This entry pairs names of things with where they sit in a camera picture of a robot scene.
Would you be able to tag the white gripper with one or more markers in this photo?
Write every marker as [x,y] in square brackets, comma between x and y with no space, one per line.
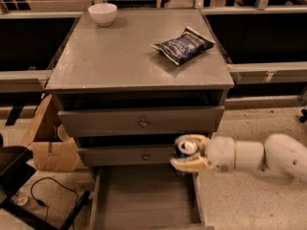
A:
[221,153]

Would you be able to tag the blue pepsi can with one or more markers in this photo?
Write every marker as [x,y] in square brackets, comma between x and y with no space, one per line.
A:
[185,148]

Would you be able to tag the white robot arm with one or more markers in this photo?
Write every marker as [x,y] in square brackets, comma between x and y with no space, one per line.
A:
[279,160]

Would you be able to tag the grey top drawer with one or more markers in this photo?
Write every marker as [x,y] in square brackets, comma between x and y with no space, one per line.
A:
[163,120]

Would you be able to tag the brass middle drawer knob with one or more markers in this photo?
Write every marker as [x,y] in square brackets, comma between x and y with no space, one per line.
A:
[145,156]

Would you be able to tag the brass drawer knob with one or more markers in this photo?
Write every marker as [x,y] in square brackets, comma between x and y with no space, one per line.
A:
[145,156]
[143,123]

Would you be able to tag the brass top drawer knob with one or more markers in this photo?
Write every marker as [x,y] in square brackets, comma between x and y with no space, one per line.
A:
[143,123]

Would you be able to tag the grey middle drawer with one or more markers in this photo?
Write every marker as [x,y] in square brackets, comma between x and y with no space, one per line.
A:
[126,155]

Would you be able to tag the grey open bottom drawer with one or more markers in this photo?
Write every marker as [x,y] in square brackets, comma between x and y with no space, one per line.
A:
[146,197]

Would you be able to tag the grey drawer cabinet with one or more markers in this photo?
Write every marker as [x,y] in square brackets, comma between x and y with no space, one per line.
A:
[116,67]

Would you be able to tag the dark blue chip bag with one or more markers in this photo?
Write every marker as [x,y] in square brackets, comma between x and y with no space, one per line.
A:
[185,47]

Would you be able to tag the brown cardboard box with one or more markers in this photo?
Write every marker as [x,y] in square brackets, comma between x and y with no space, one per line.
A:
[53,150]

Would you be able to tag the white ceramic bowl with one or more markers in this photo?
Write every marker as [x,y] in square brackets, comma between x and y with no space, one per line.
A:
[103,13]

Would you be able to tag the small clear glass dish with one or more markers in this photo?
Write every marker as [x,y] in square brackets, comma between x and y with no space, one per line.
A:
[20,199]

